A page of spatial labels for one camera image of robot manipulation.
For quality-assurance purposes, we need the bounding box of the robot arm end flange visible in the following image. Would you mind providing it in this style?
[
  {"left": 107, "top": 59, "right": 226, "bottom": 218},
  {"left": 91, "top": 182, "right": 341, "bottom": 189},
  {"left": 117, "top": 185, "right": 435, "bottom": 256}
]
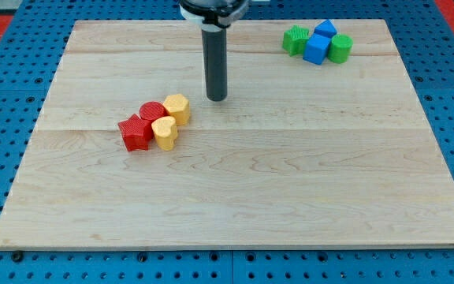
[{"left": 178, "top": 0, "right": 250, "bottom": 28}]

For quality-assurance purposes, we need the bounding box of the yellow hexagon block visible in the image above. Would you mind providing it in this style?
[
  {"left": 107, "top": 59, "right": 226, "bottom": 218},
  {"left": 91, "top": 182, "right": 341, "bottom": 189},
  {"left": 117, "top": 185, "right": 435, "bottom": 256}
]
[{"left": 163, "top": 93, "right": 191, "bottom": 125}]

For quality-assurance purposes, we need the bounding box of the yellow heart block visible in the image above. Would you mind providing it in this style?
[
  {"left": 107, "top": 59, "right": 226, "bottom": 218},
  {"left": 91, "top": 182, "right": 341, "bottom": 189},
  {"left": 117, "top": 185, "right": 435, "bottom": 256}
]
[{"left": 151, "top": 116, "right": 178, "bottom": 151}]

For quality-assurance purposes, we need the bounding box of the light wooden board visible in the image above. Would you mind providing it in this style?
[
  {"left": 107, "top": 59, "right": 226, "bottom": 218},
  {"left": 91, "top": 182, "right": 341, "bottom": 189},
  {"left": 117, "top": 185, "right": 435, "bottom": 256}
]
[{"left": 0, "top": 19, "right": 454, "bottom": 251}]

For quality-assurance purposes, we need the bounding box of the red cylinder block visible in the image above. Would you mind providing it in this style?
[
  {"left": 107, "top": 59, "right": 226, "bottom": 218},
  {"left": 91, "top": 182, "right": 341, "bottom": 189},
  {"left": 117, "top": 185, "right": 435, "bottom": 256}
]
[{"left": 139, "top": 101, "right": 167, "bottom": 122}]

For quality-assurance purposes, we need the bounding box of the red star block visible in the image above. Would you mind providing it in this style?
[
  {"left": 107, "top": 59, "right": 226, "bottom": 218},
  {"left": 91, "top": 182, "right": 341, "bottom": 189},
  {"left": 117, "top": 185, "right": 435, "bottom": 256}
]
[{"left": 117, "top": 114, "right": 154, "bottom": 151}]

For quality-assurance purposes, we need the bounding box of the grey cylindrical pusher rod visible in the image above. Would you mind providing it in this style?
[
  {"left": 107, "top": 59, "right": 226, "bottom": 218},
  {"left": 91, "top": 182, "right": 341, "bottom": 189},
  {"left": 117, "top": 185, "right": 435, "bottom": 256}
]
[{"left": 202, "top": 29, "right": 228, "bottom": 102}]

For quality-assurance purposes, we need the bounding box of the green star block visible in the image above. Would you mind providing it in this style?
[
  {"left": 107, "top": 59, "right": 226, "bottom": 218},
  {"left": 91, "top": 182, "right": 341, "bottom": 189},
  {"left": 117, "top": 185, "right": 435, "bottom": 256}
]
[{"left": 281, "top": 25, "right": 309, "bottom": 57}]

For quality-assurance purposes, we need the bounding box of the blue cube block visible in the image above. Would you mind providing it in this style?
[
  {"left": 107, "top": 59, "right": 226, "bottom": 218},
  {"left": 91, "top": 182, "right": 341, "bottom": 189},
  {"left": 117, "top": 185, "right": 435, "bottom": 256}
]
[{"left": 303, "top": 33, "right": 331, "bottom": 65}]

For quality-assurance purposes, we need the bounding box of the green cylinder block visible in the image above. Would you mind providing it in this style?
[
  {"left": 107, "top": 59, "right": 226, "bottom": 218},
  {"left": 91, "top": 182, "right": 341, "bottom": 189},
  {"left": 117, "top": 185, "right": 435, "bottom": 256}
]
[{"left": 327, "top": 34, "right": 354, "bottom": 64}]

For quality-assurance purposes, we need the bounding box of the blue triangle block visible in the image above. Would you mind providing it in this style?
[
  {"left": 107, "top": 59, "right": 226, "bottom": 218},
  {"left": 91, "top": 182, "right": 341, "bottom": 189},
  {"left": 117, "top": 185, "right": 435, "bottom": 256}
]
[{"left": 314, "top": 19, "right": 337, "bottom": 38}]

